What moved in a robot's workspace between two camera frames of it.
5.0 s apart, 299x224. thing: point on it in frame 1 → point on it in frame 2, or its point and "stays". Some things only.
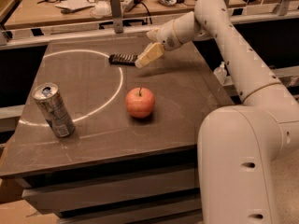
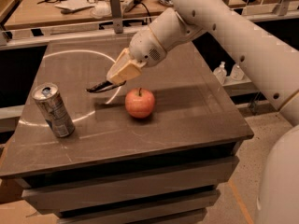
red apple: [140, 103] stays
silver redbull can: [53, 108] stays
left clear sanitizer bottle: [220, 73] stays
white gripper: [166, 38] → [146, 48]
